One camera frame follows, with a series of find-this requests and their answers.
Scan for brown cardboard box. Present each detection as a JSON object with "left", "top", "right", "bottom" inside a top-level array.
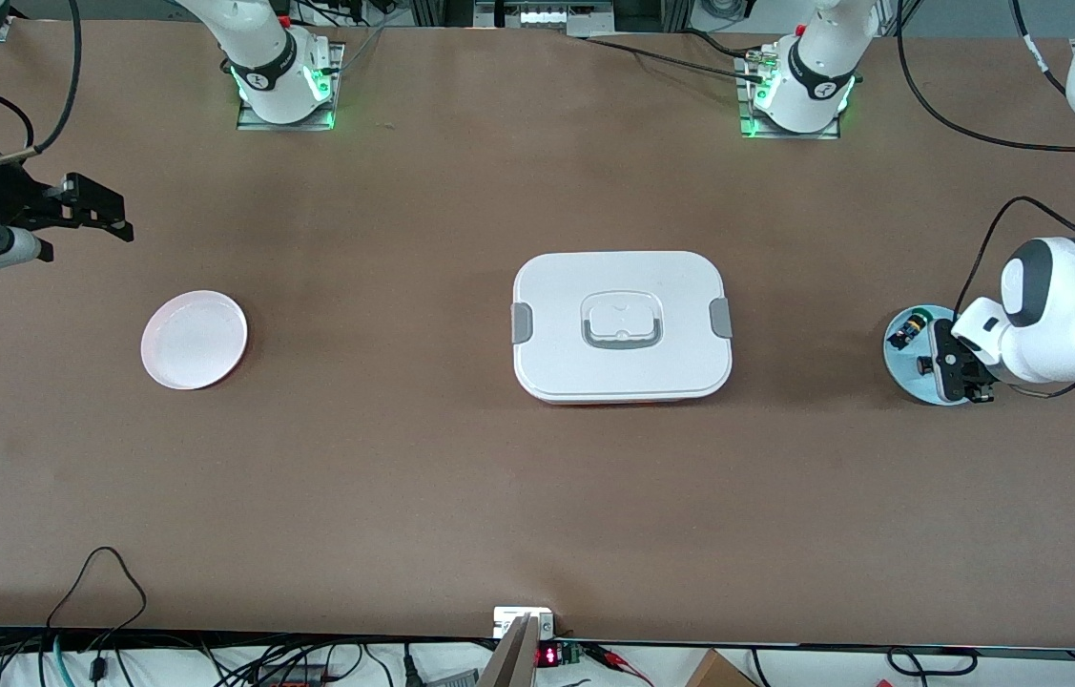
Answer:
[{"left": 685, "top": 649, "right": 759, "bottom": 687}]

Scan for white lunch box grey clasps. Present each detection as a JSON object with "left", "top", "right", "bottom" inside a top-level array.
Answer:
[{"left": 510, "top": 251, "right": 734, "bottom": 406}]

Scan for light blue round plate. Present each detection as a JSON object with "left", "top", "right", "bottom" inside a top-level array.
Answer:
[{"left": 883, "top": 305, "right": 977, "bottom": 407}]

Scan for small black blue cylinder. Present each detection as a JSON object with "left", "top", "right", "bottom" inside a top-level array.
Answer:
[{"left": 886, "top": 310, "right": 931, "bottom": 352}]

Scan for pale pink round plate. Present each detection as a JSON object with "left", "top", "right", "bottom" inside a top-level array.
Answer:
[{"left": 140, "top": 290, "right": 249, "bottom": 391}]

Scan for red clip leads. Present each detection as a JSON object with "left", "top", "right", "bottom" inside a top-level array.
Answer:
[{"left": 585, "top": 642, "right": 657, "bottom": 686}]

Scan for black orange power adapter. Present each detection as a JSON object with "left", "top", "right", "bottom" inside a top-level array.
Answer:
[{"left": 251, "top": 663, "right": 328, "bottom": 687}]

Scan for aluminium profile bar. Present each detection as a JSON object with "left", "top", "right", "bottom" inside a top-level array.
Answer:
[{"left": 475, "top": 614, "right": 543, "bottom": 687}]

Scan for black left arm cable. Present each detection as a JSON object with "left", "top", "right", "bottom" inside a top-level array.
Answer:
[{"left": 898, "top": 0, "right": 1075, "bottom": 311}]

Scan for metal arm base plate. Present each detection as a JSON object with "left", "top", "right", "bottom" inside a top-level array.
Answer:
[
  {"left": 237, "top": 41, "right": 347, "bottom": 132},
  {"left": 735, "top": 52, "right": 843, "bottom": 141}
]

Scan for grey cable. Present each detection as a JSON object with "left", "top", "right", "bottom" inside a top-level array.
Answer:
[{"left": 335, "top": 27, "right": 390, "bottom": 73}]

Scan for black coiled cable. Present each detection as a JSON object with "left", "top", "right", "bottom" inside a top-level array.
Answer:
[{"left": 885, "top": 646, "right": 979, "bottom": 687}]

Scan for thin black looped cable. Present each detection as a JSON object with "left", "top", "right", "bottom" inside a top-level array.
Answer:
[{"left": 46, "top": 546, "right": 149, "bottom": 638}]

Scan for short black table cable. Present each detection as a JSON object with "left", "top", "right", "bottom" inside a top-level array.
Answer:
[{"left": 685, "top": 29, "right": 762, "bottom": 60}]

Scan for long black table cable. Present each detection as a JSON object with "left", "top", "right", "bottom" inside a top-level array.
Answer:
[{"left": 583, "top": 36, "right": 769, "bottom": 82}]

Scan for white bracket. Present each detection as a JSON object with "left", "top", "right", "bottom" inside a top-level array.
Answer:
[{"left": 493, "top": 607, "right": 555, "bottom": 640}]

